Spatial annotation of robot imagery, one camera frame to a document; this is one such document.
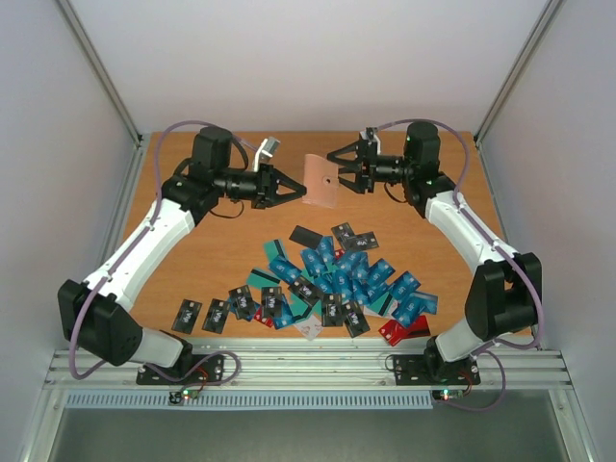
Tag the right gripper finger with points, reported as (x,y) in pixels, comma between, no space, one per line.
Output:
(352,180)
(345,156)

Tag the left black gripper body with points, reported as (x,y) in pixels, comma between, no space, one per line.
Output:
(264,187)

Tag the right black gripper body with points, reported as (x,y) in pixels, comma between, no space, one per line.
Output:
(364,163)

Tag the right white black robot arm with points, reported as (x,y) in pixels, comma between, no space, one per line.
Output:
(504,303)

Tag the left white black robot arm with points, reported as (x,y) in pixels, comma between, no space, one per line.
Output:
(95,312)

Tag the black card top right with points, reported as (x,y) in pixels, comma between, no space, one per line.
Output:
(342,233)

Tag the black card far right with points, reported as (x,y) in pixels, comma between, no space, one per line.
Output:
(362,242)

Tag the teal card magnetic stripe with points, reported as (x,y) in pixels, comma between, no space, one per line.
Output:
(260,278)

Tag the blue card right edge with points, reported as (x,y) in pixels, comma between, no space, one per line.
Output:
(416,304)

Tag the white card with red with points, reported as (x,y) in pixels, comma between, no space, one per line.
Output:
(309,328)

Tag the black vip card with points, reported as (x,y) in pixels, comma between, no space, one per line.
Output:
(216,316)
(186,316)

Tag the far left black vip card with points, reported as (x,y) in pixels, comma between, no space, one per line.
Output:
(186,316)

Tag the red card front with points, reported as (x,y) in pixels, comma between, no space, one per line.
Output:
(393,332)

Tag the red card magnetic stripe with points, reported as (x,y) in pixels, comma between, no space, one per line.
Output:
(419,328)

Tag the left small circuit board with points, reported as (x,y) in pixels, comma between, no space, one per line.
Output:
(185,395)

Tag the small circuit board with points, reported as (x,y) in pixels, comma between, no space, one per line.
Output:
(448,394)
(185,395)

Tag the right small circuit board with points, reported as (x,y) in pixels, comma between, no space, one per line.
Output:
(448,394)

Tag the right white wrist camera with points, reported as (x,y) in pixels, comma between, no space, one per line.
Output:
(370,134)

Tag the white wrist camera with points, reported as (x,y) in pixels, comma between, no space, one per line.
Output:
(265,152)
(370,134)

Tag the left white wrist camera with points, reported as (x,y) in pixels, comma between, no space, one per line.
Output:
(265,152)

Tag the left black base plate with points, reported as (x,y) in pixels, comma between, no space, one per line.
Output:
(199,366)

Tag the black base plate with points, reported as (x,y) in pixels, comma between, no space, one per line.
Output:
(199,366)
(418,370)

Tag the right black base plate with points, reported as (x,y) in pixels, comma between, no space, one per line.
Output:
(418,370)

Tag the grey slotted cable duct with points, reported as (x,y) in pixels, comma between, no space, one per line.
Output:
(219,400)

